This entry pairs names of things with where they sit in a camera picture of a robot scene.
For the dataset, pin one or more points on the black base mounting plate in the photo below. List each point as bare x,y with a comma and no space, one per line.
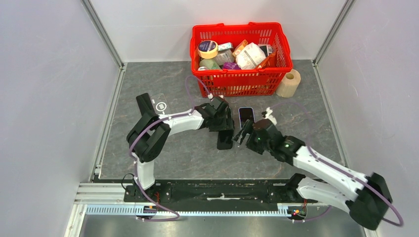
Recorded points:
223,194

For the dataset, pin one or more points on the beige paper roll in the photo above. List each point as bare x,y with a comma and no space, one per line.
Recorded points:
289,84

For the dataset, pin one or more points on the dark round jar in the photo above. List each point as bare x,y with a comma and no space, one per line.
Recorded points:
267,49

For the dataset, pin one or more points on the teal small box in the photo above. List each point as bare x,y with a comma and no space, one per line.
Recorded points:
225,46

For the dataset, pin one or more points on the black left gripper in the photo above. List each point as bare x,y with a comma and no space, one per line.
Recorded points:
227,123

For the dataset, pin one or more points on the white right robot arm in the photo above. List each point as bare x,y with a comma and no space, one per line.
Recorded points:
365,198

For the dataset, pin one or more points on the green pale bottle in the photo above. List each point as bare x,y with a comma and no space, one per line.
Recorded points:
211,64

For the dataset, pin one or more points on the purple small package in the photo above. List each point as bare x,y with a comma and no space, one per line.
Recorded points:
231,66

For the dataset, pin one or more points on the grey wrapped packet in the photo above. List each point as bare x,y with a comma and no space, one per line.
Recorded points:
225,56

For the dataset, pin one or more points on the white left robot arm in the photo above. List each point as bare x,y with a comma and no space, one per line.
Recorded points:
149,135

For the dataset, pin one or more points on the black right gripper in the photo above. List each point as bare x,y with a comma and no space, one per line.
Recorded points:
247,128

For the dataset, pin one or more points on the red plastic shopping basket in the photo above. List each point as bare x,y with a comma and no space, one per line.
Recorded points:
263,80

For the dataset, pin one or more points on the white crumpled paper bag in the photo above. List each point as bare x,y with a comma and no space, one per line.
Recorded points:
250,57

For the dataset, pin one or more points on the light blue phone case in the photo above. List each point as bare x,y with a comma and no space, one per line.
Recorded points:
246,116

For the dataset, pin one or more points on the clear magsafe phone case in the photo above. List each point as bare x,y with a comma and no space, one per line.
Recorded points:
160,104

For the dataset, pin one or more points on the orange small box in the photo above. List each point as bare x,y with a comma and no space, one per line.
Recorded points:
239,48

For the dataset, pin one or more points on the masking tape roll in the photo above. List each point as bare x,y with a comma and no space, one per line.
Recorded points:
207,49

